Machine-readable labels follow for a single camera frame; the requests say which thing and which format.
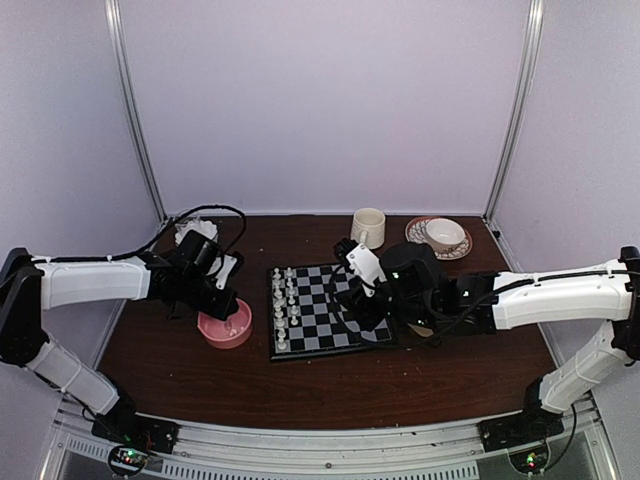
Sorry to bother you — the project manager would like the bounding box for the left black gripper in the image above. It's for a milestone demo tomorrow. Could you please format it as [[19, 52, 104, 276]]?
[[180, 272, 239, 321]]

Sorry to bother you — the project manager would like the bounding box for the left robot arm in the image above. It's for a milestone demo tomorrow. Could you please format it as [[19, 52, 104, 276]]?
[[1, 231, 244, 444]]

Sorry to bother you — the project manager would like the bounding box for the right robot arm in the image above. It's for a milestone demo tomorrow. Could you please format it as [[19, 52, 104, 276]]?
[[334, 239, 639, 442]]

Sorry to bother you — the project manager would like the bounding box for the black white chess board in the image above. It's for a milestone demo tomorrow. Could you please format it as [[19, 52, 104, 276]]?
[[267, 264, 397, 362]]

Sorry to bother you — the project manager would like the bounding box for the pink bowl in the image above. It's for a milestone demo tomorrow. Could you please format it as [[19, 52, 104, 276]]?
[[197, 299, 253, 350]]

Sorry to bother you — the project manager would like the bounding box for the cream bowl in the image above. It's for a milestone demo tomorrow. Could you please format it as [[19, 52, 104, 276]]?
[[408, 324, 435, 338]]

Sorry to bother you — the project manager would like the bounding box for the cream ribbed mug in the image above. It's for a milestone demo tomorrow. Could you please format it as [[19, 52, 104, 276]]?
[[350, 207, 386, 250]]

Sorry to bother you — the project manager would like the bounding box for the patterned saucer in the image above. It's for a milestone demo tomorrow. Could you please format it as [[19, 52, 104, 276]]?
[[405, 217, 473, 261]]

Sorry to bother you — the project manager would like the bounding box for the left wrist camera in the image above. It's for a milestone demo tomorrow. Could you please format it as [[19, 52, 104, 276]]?
[[208, 252, 245, 290]]

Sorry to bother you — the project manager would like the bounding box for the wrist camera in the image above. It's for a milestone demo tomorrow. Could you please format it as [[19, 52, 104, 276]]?
[[208, 252, 245, 290], [333, 238, 386, 297]]

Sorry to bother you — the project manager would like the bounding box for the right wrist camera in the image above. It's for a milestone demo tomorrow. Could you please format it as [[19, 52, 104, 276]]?
[[333, 238, 386, 297]]

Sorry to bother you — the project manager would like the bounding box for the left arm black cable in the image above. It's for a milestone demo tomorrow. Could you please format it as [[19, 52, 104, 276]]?
[[49, 203, 249, 266]]

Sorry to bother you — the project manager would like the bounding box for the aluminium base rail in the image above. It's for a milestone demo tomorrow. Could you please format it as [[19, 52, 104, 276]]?
[[35, 396, 623, 479]]

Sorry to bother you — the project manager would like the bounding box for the left aluminium frame post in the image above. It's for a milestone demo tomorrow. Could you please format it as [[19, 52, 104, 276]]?
[[104, 0, 167, 222]]

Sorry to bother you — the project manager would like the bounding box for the aluminium frame post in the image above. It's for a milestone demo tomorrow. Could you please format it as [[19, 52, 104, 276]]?
[[104, 0, 167, 222], [483, 0, 545, 225]]

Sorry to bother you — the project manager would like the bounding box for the right aluminium frame post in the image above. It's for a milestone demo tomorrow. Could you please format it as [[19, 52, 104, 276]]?
[[483, 0, 545, 225]]

